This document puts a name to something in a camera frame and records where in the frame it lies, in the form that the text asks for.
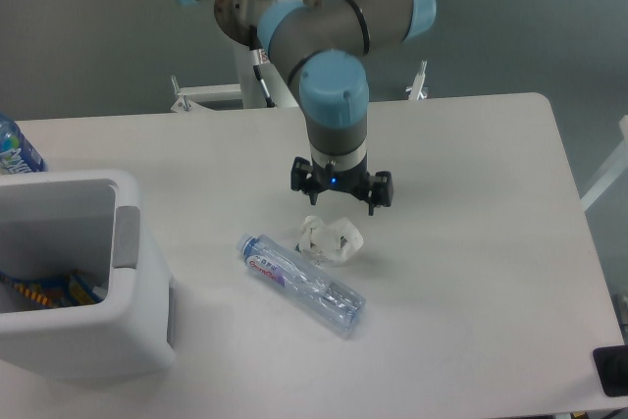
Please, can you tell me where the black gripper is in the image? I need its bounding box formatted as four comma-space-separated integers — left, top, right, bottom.
290, 157, 393, 216

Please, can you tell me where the clear plastic water bottle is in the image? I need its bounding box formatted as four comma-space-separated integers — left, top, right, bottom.
236, 234, 366, 337

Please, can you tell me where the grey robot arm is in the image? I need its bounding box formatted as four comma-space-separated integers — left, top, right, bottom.
178, 0, 437, 209

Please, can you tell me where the white trash can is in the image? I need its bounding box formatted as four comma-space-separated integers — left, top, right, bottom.
1, 170, 175, 379

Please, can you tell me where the yellow blue snack wrapper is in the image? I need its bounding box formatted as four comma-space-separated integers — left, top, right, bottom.
1, 270, 108, 309

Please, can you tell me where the blue labelled drink bottle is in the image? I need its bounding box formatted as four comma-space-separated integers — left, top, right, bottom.
1, 115, 47, 175

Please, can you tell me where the black device at table edge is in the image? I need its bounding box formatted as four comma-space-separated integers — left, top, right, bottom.
593, 345, 628, 397

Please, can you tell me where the white table clamp bracket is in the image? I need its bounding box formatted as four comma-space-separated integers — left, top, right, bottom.
406, 60, 428, 100

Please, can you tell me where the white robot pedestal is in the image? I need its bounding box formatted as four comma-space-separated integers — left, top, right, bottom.
170, 0, 325, 114

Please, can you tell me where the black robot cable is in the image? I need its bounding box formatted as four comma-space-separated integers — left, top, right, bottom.
246, 25, 278, 109

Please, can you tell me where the white frame bar right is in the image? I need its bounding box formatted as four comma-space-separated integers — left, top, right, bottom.
580, 116, 627, 212

